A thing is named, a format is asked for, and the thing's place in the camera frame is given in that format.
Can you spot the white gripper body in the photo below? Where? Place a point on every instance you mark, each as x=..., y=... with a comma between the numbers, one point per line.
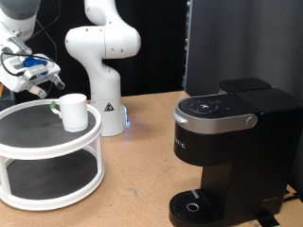
x=12, y=82

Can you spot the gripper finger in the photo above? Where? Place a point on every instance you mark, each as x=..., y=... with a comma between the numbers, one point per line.
x=57, y=82
x=38, y=91

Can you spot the white mug with green mark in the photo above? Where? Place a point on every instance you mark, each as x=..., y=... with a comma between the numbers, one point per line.
x=74, y=113

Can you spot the black Keurig coffee machine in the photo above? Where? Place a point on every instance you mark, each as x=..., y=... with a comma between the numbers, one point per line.
x=252, y=151

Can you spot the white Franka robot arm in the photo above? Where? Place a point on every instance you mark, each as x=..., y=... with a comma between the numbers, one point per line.
x=104, y=78

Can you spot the white two-tier turntable shelf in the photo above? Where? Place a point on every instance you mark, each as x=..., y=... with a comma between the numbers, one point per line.
x=38, y=126

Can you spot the black curtain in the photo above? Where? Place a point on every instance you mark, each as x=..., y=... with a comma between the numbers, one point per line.
x=164, y=47

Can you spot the clear water reservoir black lid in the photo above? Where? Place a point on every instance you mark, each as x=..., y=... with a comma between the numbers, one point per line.
x=244, y=84

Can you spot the blue camera mount clip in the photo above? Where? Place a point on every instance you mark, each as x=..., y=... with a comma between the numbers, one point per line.
x=31, y=61

